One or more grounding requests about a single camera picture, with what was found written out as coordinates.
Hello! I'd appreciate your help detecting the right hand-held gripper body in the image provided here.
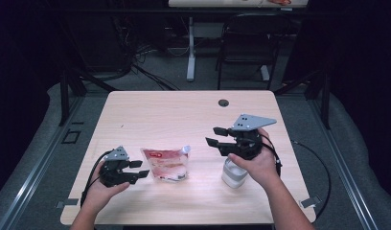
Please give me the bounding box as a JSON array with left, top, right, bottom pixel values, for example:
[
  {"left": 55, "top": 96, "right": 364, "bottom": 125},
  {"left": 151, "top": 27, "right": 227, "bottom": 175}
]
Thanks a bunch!
[{"left": 219, "top": 113, "right": 278, "bottom": 161}]

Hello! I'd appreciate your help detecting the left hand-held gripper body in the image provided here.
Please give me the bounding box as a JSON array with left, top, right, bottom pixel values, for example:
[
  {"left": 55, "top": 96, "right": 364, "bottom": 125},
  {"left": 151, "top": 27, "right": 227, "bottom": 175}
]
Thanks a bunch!
[{"left": 99, "top": 146, "right": 134, "bottom": 189}]

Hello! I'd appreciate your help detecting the red and white refill pouch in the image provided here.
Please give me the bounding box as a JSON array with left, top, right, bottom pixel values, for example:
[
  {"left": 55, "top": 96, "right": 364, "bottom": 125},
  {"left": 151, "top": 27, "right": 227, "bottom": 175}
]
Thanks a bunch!
[{"left": 140, "top": 145, "right": 192, "bottom": 184}]

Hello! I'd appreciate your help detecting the clear plastic cup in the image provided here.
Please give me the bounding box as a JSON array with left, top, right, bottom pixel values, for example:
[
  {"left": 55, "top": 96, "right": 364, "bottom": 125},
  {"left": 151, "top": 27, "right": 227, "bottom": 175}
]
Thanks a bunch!
[{"left": 220, "top": 156, "right": 251, "bottom": 190}]

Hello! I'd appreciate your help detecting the person's right hand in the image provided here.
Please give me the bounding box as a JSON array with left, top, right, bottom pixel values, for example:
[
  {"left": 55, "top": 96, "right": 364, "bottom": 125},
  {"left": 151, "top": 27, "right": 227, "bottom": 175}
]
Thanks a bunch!
[{"left": 227, "top": 127, "right": 283, "bottom": 192}]

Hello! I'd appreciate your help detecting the person's left hand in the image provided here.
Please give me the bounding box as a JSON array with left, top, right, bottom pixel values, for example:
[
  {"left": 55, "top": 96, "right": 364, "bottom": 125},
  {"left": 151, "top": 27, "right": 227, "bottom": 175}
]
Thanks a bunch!
[{"left": 82, "top": 161, "right": 131, "bottom": 212}]

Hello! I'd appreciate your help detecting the grey tape strip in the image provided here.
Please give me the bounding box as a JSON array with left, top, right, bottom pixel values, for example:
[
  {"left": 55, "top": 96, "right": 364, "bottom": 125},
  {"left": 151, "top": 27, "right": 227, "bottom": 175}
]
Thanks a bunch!
[
  {"left": 299, "top": 195, "right": 323, "bottom": 210},
  {"left": 55, "top": 197, "right": 80, "bottom": 210}
]

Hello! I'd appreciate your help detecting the white desk leg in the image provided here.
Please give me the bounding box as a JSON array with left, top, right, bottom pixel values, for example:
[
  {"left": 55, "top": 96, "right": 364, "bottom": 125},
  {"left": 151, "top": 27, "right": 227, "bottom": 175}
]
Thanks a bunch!
[
  {"left": 260, "top": 64, "right": 271, "bottom": 81},
  {"left": 186, "top": 16, "right": 197, "bottom": 82}
]

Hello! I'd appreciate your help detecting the black metal stand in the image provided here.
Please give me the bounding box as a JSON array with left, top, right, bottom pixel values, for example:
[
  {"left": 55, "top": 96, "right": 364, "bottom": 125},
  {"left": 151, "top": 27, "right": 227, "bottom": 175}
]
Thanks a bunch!
[
  {"left": 57, "top": 67, "right": 119, "bottom": 127},
  {"left": 273, "top": 67, "right": 332, "bottom": 130}
]

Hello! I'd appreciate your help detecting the black folding chair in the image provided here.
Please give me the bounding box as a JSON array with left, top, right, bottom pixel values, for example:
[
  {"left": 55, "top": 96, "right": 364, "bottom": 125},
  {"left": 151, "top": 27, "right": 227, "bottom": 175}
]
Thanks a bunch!
[{"left": 216, "top": 12, "right": 293, "bottom": 91}]

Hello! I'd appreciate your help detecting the grey box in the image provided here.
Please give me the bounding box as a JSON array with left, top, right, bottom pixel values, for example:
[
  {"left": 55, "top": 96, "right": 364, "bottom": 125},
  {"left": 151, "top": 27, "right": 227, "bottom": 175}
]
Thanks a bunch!
[{"left": 193, "top": 22, "right": 225, "bottom": 39}]

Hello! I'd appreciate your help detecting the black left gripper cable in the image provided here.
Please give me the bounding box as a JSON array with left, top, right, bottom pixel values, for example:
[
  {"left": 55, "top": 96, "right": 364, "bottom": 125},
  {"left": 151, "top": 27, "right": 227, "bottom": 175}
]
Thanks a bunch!
[{"left": 80, "top": 149, "right": 116, "bottom": 209}]

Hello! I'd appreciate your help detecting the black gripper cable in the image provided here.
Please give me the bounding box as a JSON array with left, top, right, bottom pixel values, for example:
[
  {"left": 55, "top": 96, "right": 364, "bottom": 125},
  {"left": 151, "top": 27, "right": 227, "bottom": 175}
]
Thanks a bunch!
[
  {"left": 262, "top": 133, "right": 333, "bottom": 221},
  {"left": 80, "top": 149, "right": 116, "bottom": 209}
]

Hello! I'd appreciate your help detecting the metal floor rail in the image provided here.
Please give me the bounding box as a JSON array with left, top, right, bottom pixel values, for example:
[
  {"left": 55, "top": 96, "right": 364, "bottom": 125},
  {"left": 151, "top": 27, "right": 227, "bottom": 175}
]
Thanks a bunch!
[
  {"left": 308, "top": 95, "right": 380, "bottom": 230},
  {"left": 0, "top": 95, "right": 85, "bottom": 230}
]

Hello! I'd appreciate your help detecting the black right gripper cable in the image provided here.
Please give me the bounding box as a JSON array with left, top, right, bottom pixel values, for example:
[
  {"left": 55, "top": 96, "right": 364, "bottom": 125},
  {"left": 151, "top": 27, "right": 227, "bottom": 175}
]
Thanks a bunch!
[{"left": 262, "top": 133, "right": 333, "bottom": 221}]

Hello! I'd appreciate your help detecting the bundle of black floor cables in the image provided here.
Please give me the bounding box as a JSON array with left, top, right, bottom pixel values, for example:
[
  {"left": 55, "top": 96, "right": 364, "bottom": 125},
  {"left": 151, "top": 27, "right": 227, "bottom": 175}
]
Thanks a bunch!
[{"left": 111, "top": 15, "right": 182, "bottom": 92}]

